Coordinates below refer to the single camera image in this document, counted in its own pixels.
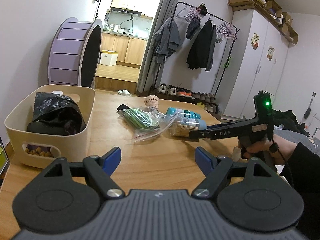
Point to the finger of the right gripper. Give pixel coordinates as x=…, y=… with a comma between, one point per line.
x=205, y=133

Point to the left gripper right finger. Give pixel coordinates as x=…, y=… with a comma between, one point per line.
x=216, y=171

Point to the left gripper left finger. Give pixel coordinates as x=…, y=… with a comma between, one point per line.
x=99, y=171

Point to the toothpick jar blue lid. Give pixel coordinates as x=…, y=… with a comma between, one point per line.
x=182, y=126

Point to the small translucent plastic cup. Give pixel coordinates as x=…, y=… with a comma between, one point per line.
x=236, y=155

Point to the clear bag with green contents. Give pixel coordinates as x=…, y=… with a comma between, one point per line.
x=146, y=122

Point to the person's right hand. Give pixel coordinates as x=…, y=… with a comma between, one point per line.
x=280, y=158

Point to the teal capped bottle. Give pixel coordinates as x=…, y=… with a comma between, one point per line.
x=183, y=113

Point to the cream plastic storage bin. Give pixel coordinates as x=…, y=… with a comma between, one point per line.
x=39, y=150

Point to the small black cloth item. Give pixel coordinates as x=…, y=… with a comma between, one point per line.
x=122, y=107

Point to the black plastic bag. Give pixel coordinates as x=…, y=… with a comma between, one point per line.
x=56, y=114

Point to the white wardrobe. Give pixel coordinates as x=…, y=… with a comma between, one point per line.
x=256, y=63

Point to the black hanging coat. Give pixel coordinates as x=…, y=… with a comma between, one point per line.
x=202, y=51

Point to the grey curtain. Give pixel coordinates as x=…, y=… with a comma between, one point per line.
x=149, y=67

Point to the white slipper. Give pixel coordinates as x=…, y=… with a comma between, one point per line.
x=124, y=92

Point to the grey hanging jacket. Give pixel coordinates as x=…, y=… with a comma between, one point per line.
x=167, y=41

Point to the black clothes rack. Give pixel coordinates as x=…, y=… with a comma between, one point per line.
x=184, y=45

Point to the white box on kitchen floor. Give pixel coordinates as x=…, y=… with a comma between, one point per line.
x=108, y=57

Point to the purple cat exercise wheel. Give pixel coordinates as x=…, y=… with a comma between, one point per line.
x=75, y=53

